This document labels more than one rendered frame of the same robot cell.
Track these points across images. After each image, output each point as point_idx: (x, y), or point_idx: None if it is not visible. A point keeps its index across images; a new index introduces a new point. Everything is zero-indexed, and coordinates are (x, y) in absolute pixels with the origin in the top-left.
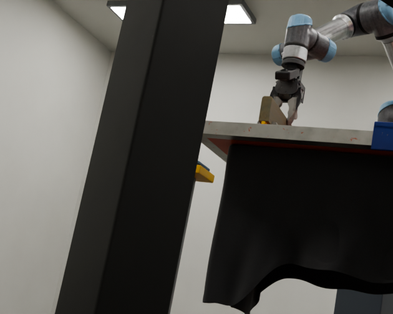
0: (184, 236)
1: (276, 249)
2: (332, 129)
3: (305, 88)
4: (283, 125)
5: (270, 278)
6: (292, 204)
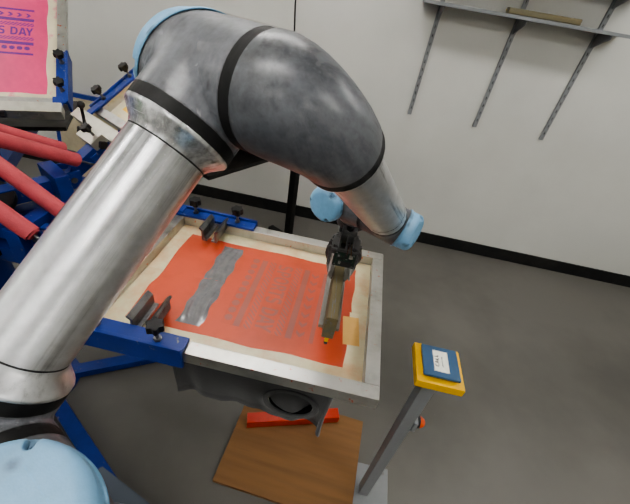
0: (407, 410)
1: None
2: (282, 232)
3: (331, 247)
4: (315, 239)
5: (310, 417)
6: None
